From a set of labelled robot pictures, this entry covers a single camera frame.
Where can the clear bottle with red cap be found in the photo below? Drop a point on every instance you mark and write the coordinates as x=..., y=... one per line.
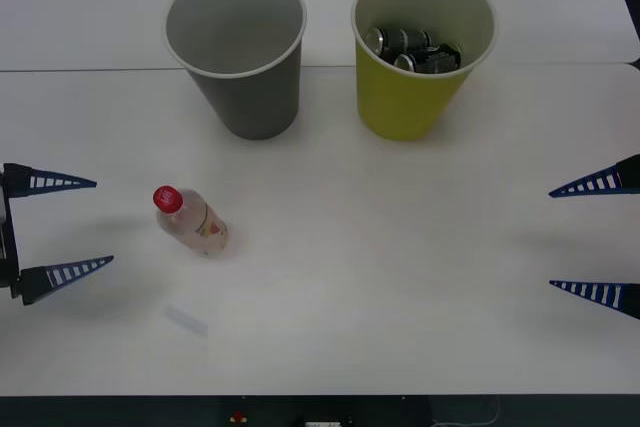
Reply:
x=197, y=224

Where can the black drink can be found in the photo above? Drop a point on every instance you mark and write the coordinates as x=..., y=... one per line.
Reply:
x=400, y=38

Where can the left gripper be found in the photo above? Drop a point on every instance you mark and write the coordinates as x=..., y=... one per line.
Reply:
x=7, y=227

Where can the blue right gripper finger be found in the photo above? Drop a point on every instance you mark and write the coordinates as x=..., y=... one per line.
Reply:
x=607, y=294
x=607, y=182

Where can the red button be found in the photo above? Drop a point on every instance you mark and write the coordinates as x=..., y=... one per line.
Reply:
x=238, y=417

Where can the yellow-green plastic bin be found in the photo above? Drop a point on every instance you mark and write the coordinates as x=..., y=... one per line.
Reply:
x=400, y=102

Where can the grey plastic bin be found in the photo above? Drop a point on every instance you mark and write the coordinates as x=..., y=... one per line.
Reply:
x=255, y=102

